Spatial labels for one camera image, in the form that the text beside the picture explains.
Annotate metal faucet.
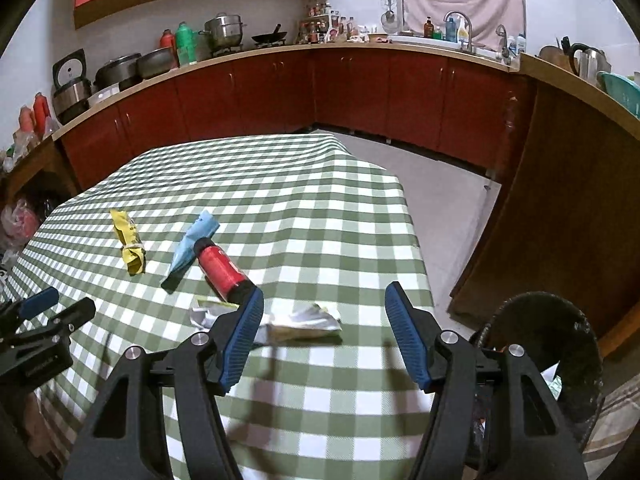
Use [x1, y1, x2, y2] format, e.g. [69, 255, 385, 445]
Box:
[443, 10, 476, 53]

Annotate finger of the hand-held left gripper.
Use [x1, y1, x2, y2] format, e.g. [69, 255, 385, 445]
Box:
[0, 296, 97, 348]
[0, 287, 60, 326]

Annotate green checkered tablecloth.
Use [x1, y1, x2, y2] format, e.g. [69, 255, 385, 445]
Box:
[0, 132, 436, 480]

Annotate pink plastic bag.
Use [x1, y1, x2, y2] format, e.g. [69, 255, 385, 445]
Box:
[0, 199, 41, 246]

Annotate steel steamer pot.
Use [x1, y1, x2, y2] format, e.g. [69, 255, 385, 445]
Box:
[199, 13, 248, 53]

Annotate white green printed wrapper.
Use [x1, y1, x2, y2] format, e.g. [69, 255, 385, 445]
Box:
[189, 296, 241, 331]

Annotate teal basin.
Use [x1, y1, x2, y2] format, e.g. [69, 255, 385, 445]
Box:
[595, 71, 640, 118]

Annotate group of condiment bottles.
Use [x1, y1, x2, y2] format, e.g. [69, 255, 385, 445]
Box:
[299, 2, 358, 43]

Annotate green thermos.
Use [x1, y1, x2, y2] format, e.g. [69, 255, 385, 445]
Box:
[175, 21, 198, 67]

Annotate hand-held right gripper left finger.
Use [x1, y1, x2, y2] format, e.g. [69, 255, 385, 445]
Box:
[62, 286, 266, 480]

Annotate red-brown lower cabinets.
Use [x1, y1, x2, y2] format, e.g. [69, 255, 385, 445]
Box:
[52, 42, 538, 191]

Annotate wooden cutting board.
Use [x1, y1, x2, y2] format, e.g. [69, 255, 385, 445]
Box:
[539, 45, 571, 73]

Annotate red bottle black cap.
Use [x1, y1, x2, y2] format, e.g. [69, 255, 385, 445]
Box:
[194, 238, 256, 306]

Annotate white paper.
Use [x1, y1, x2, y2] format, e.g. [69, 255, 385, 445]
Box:
[257, 304, 343, 346]

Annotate yellow wrapper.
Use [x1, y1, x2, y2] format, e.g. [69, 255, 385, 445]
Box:
[110, 208, 147, 276]

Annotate rice cooker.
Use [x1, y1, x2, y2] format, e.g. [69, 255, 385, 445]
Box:
[52, 49, 93, 125]

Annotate black trash bin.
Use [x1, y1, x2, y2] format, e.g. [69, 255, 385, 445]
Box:
[470, 291, 606, 426]

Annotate striped cloth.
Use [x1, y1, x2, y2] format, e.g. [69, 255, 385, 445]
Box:
[582, 377, 640, 471]

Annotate black wok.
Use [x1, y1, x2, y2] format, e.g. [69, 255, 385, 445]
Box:
[251, 24, 289, 46]

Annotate metal basin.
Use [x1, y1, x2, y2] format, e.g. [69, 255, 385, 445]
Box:
[136, 47, 180, 80]

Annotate brown wooden cabinet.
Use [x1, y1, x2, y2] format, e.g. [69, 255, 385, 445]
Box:
[447, 52, 640, 341]

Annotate blue wrapper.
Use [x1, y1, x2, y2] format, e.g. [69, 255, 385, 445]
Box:
[161, 211, 221, 288]

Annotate blue white detergent bottle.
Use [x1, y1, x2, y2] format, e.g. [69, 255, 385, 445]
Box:
[445, 15, 471, 43]

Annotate steel kettle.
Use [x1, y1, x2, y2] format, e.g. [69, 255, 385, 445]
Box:
[562, 36, 612, 86]

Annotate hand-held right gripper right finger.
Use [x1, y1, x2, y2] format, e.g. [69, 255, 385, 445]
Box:
[384, 281, 588, 480]

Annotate dark lidded pot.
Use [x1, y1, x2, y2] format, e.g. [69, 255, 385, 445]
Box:
[94, 53, 143, 92]

